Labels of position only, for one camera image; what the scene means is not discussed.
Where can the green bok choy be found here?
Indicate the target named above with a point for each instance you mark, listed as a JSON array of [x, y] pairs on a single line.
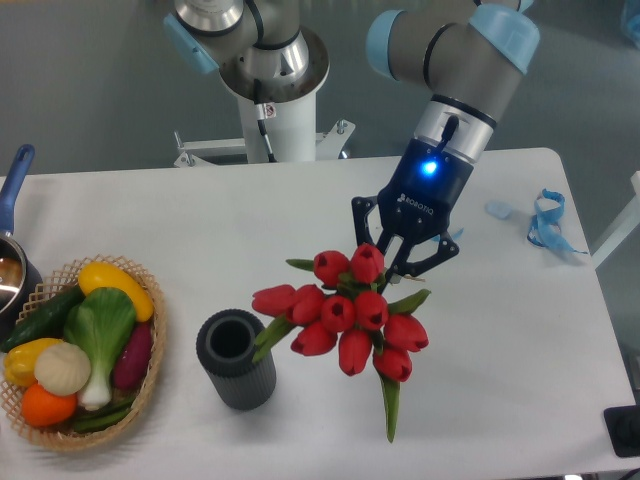
[[101, 326]]

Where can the woven bamboo basket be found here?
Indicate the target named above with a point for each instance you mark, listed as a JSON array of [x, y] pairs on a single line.
[[64, 437]]

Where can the blue ribbon strip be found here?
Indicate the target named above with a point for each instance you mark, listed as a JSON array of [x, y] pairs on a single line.
[[456, 235]]

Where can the green bean pods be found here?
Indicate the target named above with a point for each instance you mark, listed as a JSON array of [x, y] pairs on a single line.
[[103, 418]]

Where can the blue handled saucepan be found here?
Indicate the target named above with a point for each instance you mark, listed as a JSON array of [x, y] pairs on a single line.
[[19, 277]]

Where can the dark green cucumber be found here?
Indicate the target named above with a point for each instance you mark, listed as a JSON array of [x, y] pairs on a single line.
[[46, 321]]

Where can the dark grey ribbed vase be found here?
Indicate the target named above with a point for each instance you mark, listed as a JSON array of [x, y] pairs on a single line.
[[225, 347]]

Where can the small light blue cap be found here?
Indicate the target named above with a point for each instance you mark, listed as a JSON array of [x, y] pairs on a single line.
[[498, 209]]

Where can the red tulip bouquet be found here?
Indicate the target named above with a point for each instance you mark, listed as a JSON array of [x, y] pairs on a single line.
[[345, 310]]

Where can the white frame at right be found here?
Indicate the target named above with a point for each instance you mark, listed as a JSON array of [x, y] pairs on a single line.
[[619, 229]]

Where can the cream white garlic bulb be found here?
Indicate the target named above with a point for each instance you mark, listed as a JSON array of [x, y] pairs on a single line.
[[62, 369]]

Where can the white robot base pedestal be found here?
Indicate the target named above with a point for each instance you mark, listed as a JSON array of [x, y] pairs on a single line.
[[272, 64]]

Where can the black device at table edge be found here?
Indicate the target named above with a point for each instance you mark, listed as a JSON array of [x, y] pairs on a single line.
[[623, 428]]

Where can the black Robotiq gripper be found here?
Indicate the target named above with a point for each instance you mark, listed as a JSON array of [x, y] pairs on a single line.
[[416, 203]]

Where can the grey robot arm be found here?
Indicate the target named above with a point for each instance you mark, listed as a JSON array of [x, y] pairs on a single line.
[[471, 55]]

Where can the blue object top right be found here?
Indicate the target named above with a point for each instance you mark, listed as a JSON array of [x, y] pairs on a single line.
[[630, 21]]

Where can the orange fruit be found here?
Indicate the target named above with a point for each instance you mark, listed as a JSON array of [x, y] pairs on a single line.
[[40, 408]]

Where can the yellow bell pepper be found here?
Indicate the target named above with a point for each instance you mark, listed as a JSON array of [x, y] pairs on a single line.
[[19, 363]]

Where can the purple sweet potato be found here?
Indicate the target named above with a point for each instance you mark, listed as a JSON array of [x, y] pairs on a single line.
[[132, 364]]

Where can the crumpled blue ribbon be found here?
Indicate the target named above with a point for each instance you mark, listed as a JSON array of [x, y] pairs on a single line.
[[544, 227]]

